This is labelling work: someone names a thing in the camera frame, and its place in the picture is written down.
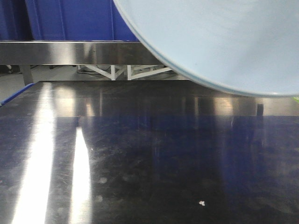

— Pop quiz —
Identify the stainless steel shelf rail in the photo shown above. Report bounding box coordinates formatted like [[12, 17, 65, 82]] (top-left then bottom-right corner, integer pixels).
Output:
[[0, 41, 161, 65]]

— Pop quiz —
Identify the blue plastic crate left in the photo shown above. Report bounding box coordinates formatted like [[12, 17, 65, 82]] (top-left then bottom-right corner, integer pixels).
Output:
[[25, 0, 138, 42]]

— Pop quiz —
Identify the steel shelf post left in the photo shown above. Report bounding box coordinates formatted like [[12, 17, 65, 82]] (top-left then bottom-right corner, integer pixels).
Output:
[[19, 65, 34, 85]]

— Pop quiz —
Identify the blue table edge strip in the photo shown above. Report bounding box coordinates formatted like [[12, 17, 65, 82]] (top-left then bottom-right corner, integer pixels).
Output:
[[0, 83, 34, 107]]

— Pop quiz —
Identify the white metal frame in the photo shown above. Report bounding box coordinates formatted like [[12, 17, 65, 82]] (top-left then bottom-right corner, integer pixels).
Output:
[[76, 65, 172, 81]]

